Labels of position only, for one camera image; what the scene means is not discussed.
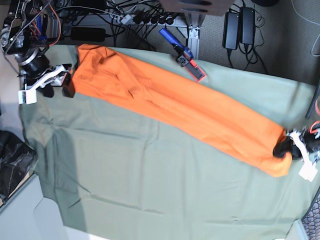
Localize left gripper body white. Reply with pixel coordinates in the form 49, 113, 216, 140
286, 130, 318, 182

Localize aluminium frame post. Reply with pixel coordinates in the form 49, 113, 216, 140
184, 13, 205, 60

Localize black power brick left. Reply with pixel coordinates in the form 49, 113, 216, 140
70, 27, 106, 42

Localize blue and red corner clamp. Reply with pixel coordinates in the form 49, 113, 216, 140
32, 14, 56, 46

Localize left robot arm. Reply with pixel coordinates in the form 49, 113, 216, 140
272, 120, 320, 182

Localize black power adapter brick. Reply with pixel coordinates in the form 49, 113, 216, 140
222, 11, 239, 50

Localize blue clamp on table edge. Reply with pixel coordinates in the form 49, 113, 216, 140
159, 28, 206, 82

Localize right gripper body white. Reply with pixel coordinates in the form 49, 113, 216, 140
18, 64, 73, 105

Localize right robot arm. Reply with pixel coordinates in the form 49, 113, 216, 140
0, 0, 75, 105

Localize green table cloth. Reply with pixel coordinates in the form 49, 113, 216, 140
18, 44, 320, 240

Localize black plastic bag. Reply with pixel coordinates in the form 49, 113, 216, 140
0, 130, 37, 204

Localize black power strip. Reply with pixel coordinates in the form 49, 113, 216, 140
111, 14, 179, 26

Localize orange T-shirt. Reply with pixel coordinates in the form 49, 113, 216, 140
72, 44, 292, 177

